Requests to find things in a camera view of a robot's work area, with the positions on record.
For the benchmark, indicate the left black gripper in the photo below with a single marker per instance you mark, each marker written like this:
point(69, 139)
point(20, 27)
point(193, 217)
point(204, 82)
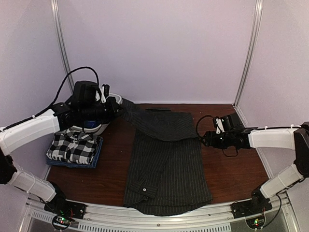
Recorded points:
point(113, 111)

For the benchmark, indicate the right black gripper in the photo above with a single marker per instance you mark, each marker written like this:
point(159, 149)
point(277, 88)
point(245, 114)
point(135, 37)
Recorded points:
point(210, 140)

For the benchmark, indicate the dark grey pinstriped shirt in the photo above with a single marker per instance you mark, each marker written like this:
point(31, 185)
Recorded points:
point(165, 176)

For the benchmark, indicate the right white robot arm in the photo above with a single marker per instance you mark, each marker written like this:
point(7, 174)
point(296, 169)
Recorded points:
point(294, 138)

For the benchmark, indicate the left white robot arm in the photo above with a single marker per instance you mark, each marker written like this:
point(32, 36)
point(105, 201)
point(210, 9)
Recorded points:
point(74, 124)

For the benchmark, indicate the blue plaid shirt in basket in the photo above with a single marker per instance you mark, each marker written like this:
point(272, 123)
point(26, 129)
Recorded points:
point(91, 124)

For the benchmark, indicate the white plastic basket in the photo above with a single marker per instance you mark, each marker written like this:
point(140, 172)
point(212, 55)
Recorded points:
point(100, 129)

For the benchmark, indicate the black white checkered folded shirt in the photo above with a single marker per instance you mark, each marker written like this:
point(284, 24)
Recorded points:
point(72, 146)

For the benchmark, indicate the blue folded shirt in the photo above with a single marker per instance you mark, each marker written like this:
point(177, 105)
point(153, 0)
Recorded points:
point(82, 166)

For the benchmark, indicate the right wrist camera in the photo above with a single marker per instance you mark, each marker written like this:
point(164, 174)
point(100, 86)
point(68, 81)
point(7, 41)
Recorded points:
point(218, 123)

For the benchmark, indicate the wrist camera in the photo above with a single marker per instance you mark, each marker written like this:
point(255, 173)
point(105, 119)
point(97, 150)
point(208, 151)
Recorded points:
point(218, 123)
point(103, 93)

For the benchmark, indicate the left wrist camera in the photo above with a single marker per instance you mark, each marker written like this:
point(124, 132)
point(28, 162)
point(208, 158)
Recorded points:
point(103, 93)

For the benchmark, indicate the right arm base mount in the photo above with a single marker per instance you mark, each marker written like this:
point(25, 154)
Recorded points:
point(256, 205)

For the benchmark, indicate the left aluminium corner post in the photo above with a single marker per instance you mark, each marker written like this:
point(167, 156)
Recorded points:
point(59, 35)

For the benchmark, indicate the aluminium corner post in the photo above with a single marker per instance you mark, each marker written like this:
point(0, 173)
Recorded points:
point(257, 17)
point(59, 35)

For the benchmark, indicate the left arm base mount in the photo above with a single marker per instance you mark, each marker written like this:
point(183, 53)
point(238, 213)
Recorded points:
point(61, 206)

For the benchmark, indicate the front aluminium rail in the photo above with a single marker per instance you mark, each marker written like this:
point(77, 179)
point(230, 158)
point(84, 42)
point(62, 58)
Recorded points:
point(211, 218)

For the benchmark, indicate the right aluminium corner post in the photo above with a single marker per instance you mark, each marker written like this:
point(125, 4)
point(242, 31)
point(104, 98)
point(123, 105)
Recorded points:
point(257, 17)

